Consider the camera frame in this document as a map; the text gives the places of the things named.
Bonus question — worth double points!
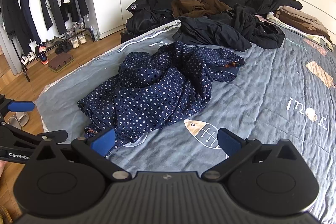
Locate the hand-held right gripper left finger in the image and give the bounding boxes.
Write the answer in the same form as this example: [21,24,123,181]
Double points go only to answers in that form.
[26,128,131,183]

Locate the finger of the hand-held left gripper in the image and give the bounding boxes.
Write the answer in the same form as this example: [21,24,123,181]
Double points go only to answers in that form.
[0,94,35,119]
[0,123,68,148]

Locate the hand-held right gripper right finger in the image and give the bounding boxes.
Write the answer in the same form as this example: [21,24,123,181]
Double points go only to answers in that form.
[201,128,306,183]

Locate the navy patterned pajama top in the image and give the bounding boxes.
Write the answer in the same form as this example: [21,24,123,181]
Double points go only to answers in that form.
[77,41,246,157]

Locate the black metal clothes rack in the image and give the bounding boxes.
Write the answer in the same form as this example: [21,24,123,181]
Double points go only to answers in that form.
[0,0,96,82]

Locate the stack of folded brown clothes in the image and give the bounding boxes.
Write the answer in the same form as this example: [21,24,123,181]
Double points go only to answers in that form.
[268,6,334,51]

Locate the grey slipper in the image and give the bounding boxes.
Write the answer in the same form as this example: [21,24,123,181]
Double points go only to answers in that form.
[16,112,29,127]
[8,116,20,130]

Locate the grey-blue printed quilt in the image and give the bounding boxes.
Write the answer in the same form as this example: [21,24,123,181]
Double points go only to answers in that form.
[35,20,336,224]

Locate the brown block with holes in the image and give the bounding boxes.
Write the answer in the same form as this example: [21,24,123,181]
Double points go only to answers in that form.
[48,53,75,73]

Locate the row of shoes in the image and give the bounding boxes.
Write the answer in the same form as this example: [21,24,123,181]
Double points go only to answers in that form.
[20,23,88,65]

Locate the dark navy garment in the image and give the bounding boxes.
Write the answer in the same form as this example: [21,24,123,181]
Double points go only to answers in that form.
[172,16,252,52]

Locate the black crumpled garment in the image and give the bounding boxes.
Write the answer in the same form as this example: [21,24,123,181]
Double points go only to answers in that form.
[210,5,285,49]

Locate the black jacket with logo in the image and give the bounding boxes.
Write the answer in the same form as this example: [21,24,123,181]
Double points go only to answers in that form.
[126,0,181,33]

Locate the brown coat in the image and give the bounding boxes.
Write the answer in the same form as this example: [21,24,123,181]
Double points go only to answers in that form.
[150,0,231,18]

